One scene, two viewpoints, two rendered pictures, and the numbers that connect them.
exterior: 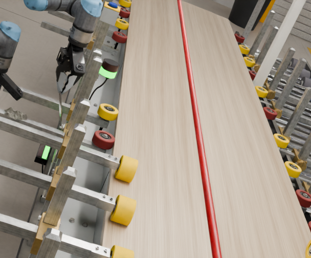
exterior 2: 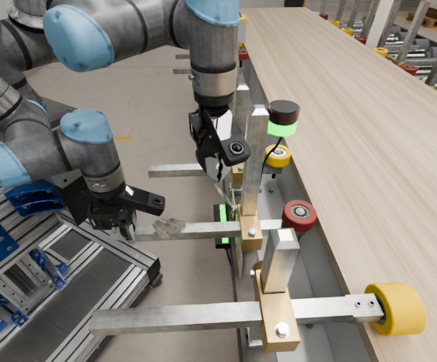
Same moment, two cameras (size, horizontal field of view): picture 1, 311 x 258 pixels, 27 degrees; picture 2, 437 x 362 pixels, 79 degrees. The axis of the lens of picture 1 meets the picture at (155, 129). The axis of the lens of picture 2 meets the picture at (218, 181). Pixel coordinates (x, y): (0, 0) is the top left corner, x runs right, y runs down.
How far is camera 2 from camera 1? 1.76 m
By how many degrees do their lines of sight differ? 20
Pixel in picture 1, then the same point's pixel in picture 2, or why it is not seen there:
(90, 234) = (323, 340)
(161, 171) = (412, 244)
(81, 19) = (203, 47)
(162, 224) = not seen: outside the picture
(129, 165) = (409, 317)
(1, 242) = (212, 263)
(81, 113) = (283, 262)
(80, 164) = (260, 210)
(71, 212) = not seen: hidden behind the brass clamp
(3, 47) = (89, 161)
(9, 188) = (202, 205)
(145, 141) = (348, 185)
